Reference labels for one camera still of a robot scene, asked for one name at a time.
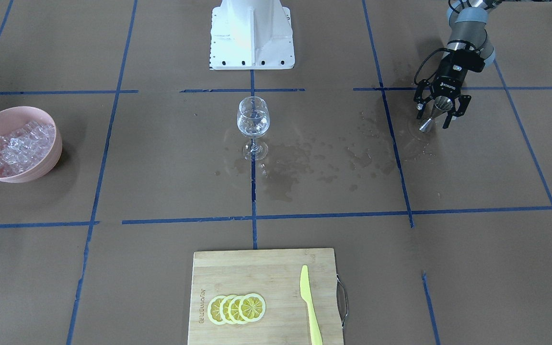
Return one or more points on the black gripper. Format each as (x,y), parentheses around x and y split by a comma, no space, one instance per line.
(450,78)

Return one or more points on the steel double jigger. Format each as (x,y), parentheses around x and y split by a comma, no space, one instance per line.
(440,105)

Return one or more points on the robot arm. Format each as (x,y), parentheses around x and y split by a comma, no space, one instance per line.
(467,20)

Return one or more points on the clear wine glass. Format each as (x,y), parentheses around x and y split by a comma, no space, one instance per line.
(253,121)

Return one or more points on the clear ice cubes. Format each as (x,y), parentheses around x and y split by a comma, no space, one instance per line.
(23,148)

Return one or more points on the bamboo cutting board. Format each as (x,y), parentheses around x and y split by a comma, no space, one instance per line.
(273,274)

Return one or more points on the yellow plastic knife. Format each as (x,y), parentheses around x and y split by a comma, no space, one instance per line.
(305,293)

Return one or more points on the lemon slice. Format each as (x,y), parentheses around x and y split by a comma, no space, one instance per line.
(224,309)
(214,314)
(234,310)
(252,307)

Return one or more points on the pink bowl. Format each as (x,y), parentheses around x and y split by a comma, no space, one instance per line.
(16,117)

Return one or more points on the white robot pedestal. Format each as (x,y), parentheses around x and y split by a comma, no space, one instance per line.
(251,35)

